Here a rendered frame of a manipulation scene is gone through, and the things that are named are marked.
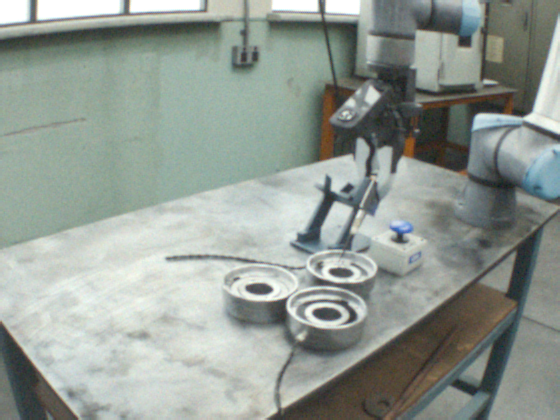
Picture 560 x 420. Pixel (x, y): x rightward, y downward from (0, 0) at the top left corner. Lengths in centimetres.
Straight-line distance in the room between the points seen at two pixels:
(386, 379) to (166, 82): 177
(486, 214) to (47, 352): 87
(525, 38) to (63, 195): 355
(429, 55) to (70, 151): 182
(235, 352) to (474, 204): 66
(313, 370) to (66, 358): 31
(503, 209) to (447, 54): 185
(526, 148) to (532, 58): 351
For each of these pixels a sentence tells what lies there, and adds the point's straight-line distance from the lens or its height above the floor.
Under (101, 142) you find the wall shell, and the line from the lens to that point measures 240.
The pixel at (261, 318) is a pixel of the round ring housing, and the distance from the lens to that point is 78.
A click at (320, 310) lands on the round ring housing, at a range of 78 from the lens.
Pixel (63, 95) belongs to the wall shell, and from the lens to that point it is 228.
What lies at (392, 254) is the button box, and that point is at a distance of 93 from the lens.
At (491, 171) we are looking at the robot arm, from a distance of 118.
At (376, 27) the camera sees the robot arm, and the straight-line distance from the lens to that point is 85.
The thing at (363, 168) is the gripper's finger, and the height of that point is 96.
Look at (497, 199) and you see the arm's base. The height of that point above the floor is 86.
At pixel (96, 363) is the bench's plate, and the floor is 80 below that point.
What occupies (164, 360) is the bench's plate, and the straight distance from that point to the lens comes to 71.
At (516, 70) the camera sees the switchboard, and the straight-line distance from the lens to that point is 461.
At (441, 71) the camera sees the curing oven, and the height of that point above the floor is 93.
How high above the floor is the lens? 122
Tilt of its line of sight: 21 degrees down
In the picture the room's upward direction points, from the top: 3 degrees clockwise
